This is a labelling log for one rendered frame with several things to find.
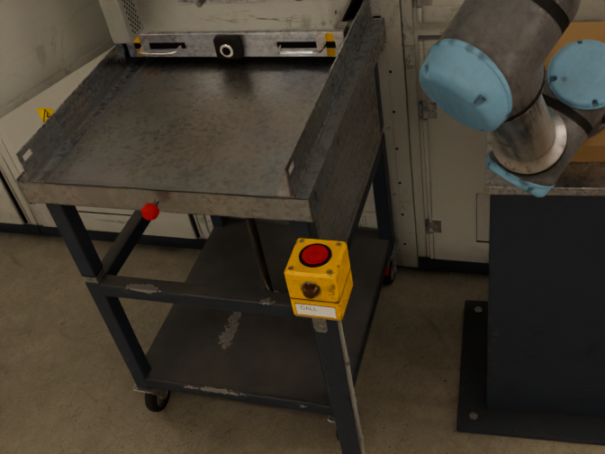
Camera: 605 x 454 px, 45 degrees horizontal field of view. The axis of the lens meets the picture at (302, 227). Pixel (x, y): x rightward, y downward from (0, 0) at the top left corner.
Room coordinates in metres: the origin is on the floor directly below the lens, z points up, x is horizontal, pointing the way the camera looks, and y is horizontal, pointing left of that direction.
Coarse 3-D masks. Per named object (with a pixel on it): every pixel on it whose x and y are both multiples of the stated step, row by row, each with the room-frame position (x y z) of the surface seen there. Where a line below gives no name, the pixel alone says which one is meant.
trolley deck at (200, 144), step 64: (192, 64) 1.59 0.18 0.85; (256, 64) 1.53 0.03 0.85; (320, 64) 1.47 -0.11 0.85; (128, 128) 1.36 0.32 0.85; (192, 128) 1.31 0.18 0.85; (256, 128) 1.26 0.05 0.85; (64, 192) 1.21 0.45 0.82; (128, 192) 1.15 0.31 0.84; (192, 192) 1.09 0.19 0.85; (256, 192) 1.05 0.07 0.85; (320, 192) 1.05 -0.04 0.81
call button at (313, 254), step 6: (312, 246) 0.81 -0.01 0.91; (318, 246) 0.81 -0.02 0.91; (306, 252) 0.80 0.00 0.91; (312, 252) 0.80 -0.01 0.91; (318, 252) 0.80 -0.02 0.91; (324, 252) 0.80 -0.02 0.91; (306, 258) 0.79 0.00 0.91; (312, 258) 0.79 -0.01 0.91; (318, 258) 0.79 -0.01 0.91; (324, 258) 0.79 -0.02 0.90
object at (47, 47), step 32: (0, 0) 1.65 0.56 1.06; (32, 0) 1.70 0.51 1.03; (64, 0) 1.76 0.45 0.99; (96, 0) 1.82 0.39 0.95; (0, 32) 1.63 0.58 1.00; (32, 32) 1.68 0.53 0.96; (64, 32) 1.74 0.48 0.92; (96, 32) 1.80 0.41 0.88; (0, 64) 1.60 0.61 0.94; (32, 64) 1.66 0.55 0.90; (64, 64) 1.71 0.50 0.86; (0, 96) 1.58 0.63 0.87; (32, 96) 1.60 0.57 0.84
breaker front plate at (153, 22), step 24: (144, 0) 1.64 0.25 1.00; (168, 0) 1.61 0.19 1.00; (192, 0) 1.59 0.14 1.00; (216, 0) 1.56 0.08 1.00; (240, 0) 1.54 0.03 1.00; (264, 0) 1.52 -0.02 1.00; (288, 0) 1.50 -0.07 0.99; (312, 0) 1.48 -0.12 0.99; (144, 24) 1.64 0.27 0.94; (168, 24) 1.62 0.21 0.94; (192, 24) 1.59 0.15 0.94; (216, 24) 1.57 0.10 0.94; (240, 24) 1.55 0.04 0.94; (264, 24) 1.52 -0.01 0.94; (288, 24) 1.50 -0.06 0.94; (312, 24) 1.48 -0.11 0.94
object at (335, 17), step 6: (330, 0) 1.47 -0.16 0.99; (336, 0) 1.51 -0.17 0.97; (342, 0) 1.55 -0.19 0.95; (348, 0) 1.60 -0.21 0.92; (330, 6) 1.47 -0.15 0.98; (336, 6) 1.50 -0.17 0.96; (342, 6) 1.54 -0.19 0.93; (330, 12) 1.46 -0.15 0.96; (336, 12) 1.49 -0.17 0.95; (342, 12) 1.54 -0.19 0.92; (330, 18) 1.46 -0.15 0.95; (336, 18) 1.49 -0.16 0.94; (342, 18) 1.53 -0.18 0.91
